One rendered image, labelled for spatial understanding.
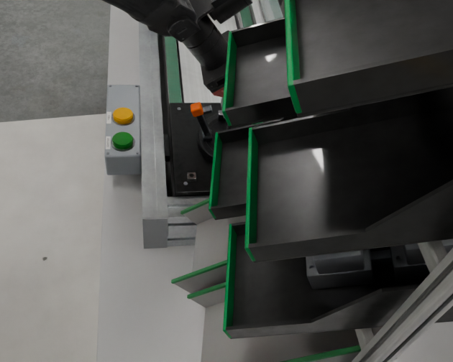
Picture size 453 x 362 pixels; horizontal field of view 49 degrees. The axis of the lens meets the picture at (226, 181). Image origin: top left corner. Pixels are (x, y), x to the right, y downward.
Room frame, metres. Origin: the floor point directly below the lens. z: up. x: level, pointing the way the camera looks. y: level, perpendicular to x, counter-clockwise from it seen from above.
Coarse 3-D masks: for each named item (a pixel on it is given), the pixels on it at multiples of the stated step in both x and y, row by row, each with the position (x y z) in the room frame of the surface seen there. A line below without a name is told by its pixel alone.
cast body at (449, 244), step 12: (444, 240) 0.27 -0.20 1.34; (396, 252) 0.27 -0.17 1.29; (408, 252) 0.26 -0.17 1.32; (420, 252) 0.26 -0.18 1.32; (396, 264) 0.26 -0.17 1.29; (408, 264) 0.26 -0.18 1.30; (420, 264) 0.26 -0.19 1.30; (396, 276) 0.26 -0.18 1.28; (408, 276) 0.26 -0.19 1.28; (420, 276) 0.26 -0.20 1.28
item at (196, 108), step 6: (198, 102) 0.68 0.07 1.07; (192, 108) 0.66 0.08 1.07; (198, 108) 0.66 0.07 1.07; (204, 108) 0.67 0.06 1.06; (210, 108) 0.67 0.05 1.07; (198, 114) 0.66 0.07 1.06; (198, 120) 0.66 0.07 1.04; (204, 120) 0.67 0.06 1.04; (204, 126) 0.67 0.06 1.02; (204, 132) 0.67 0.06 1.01; (210, 132) 0.68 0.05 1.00
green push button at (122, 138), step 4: (120, 132) 0.66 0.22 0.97; (124, 132) 0.67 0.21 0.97; (116, 136) 0.65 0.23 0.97; (120, 136) 0.65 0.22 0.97; (124, 136) 0.65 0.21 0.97; (128, 136) 0.66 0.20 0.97; (112, 140) 0.64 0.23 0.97; (116, 140) 0.64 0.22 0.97; (120, 140) 0.64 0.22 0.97; (124, 140) 0.65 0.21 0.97; (128, 140) 0.65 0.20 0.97; (132, 140) 0.65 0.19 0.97; (116, 144) 0.63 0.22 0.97; (120, 144) 0.63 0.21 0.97; (124, 144) 0.63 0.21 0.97; (128, 144) 0.64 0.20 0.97; (120, 148) 0.63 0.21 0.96; (124, 148) 0.63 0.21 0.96
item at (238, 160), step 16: (240, 128) 0.48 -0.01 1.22; (224, 144) 0.47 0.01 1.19; (240, 144) 0.47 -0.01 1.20; (224, 160) 0.44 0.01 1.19; (240, 160) 0.44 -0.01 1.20; (224, 176) 0.41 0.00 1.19; (240, 176) 0.41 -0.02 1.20; (224, 192) 0.39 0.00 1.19; (240, 192) 0.38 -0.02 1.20; (224, 208) 0.35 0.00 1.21; (240, 208) 0.35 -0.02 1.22
